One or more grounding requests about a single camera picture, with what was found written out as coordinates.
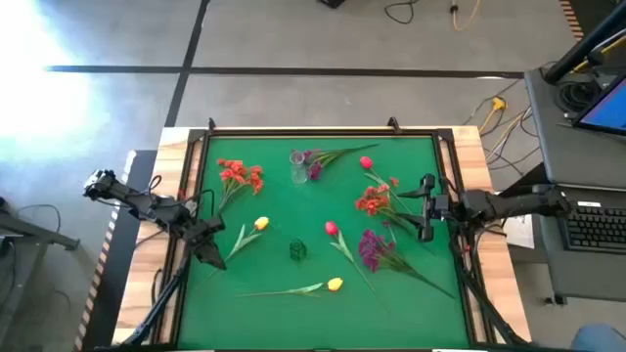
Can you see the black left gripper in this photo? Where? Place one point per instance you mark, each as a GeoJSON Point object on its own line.
{"type": "Point", "coordinates": [205, 230]}

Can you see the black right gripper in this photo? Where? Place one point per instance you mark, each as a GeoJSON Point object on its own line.
{"type": "Point", "coordinates": [447, 206]}

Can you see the orange artificial flower bunch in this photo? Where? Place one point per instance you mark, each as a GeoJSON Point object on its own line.
{"type": "Point", "coordinates": [374, 201]}
{"type": "Point", "coordinates": [237, 172]}

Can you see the yellow orange tulip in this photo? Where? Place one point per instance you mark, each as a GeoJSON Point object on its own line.
{"type": "Point", "coordinates": [261, 223]}
{"type": "Point", "coordinates": [335, 284]}

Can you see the purple artificial flower bunch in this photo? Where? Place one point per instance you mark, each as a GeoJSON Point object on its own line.
{"type": "Point", "coordinates": [371, 249]}
{"type": "Point", "coordinates": [315, 170]}

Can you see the green glass vase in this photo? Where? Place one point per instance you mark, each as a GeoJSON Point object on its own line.
{"type": "Point", "coordinates": [297, 250]}

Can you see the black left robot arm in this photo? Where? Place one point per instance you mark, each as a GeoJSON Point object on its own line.
{"type": "Point", "coordinates": [137, 203]}

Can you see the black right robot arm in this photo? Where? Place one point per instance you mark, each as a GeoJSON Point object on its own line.
{"type": "Point", "coordinates": [513, 205]}

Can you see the clear glass vase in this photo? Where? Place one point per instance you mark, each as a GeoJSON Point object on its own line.
{"type": "Point", "coordinates": [298, 173]}

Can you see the green table mat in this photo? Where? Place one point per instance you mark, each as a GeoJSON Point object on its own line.
{"type": "Point", "coordinates": [274, 318]}

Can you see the black hazard-striped platform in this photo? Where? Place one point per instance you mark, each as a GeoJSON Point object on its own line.
{"type": "Point", "coordinates": [115, 274]}

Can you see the white paper sheet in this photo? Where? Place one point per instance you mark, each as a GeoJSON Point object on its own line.
{"type": "Point", "coordinates": [521, 234]}

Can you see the dark grey computer desk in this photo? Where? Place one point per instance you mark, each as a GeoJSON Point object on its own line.
{"type": "Point", "coordinates": [562, 151]}

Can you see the black keyboard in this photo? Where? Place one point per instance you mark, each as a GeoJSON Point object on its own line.
{"type": "Point", "coordinates": [592, 227]}

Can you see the grey metal stand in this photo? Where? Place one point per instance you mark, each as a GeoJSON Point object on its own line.
{"type": "Point", "coordinates": [29, 234]}

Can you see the blue-screen monitor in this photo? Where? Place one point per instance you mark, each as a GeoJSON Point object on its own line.
{"type": "Point", "coordinates": [611, 110]}

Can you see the black slanted pole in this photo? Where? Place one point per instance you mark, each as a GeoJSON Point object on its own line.
{"type": "Point", "coordinates": [577, 51]}

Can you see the person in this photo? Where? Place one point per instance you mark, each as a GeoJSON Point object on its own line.
{"type": "Point", "coordinates": [599, 339]}

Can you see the black floor box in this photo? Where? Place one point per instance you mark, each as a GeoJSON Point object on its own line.
{"type": "Point", "coordinates": [332, 3]}

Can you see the black diagonal frame strut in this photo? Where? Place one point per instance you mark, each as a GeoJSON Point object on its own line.
{"type": "Point", "coordinates": [161, 303]}
{"type": "Point", "coordinates": [484, 303]}

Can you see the black frame clamp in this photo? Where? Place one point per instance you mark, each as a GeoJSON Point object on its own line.
{"type": "Point", "coordinates": [393, 124]}
{"type": "Point", "coordinates": [211, 124]}

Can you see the black metal table frame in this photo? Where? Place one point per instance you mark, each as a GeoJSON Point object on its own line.
{"type": "Point", "coordinates": [342, 132]}

